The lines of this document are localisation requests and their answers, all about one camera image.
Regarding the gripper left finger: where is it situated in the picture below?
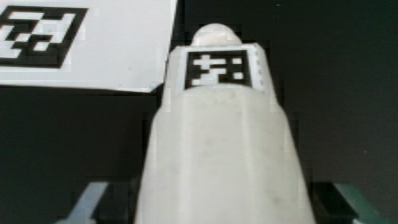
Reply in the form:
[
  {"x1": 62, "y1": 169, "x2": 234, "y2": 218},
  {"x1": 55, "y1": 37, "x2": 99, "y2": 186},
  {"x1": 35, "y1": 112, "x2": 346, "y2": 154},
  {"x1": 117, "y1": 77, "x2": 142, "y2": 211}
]
[{"x1": 55, "y1": 182, "x2": 108, "y2": 224}]

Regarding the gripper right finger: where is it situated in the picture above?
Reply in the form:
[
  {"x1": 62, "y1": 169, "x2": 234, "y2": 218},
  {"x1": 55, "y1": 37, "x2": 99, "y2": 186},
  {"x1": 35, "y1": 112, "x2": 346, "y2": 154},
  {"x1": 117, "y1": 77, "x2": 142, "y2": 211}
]
[{"x1": 334, "y1": 183, "x2": 382, "y2": 224}]

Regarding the white marker plate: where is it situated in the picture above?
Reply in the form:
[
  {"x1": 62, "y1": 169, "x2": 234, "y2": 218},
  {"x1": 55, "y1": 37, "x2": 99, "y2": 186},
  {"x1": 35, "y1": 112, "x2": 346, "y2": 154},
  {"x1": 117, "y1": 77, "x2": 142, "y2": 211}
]
[{"x1": 0, "y1": 0, "x2": 177, "y2": 93}]

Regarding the white cylindrical table leg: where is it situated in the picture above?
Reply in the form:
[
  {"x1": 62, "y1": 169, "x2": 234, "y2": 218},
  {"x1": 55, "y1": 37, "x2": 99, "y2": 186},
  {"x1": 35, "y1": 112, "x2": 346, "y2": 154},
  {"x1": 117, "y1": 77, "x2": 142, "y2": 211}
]
[{"x1": 133, "y1": 23, "x2": 316, "y2": 224}]

